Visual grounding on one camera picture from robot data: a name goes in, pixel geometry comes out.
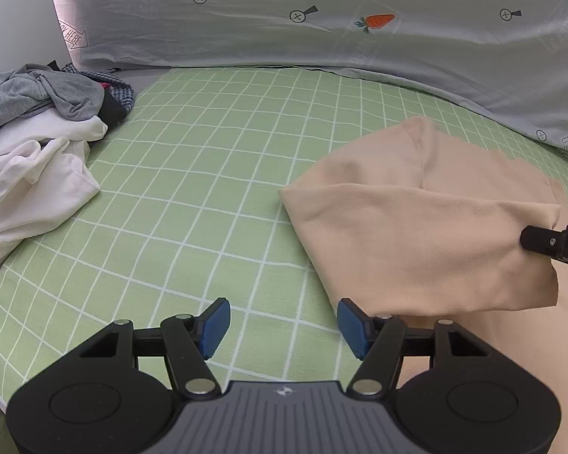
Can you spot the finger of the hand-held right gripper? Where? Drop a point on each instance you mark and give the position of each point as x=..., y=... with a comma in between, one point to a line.
x=549, y=242

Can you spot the beige long-sleeve shirt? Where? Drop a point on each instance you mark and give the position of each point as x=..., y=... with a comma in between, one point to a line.
x=407, y=236

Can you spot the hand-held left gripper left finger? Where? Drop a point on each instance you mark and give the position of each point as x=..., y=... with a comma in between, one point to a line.
x=216, y=326

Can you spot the green grid bed sheet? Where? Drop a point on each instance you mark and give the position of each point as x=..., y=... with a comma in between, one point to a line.
x=194, y=189

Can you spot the grey carrot print pillow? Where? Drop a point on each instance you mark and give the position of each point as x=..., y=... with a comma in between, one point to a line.
x=312, y=19

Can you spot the crumpled grey garment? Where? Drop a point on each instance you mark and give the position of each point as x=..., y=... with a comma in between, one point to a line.
x=52, y=92

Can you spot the crumpled black garment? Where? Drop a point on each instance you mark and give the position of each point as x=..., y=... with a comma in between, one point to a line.
x=111, y=108

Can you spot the blue plaid garment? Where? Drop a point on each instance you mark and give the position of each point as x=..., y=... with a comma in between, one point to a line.
x=120, y=87

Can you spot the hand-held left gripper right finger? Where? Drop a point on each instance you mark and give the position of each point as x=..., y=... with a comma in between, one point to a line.
x=352, y=328

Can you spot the crumpled white garment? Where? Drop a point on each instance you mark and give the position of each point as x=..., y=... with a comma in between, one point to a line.
x=33, y=175

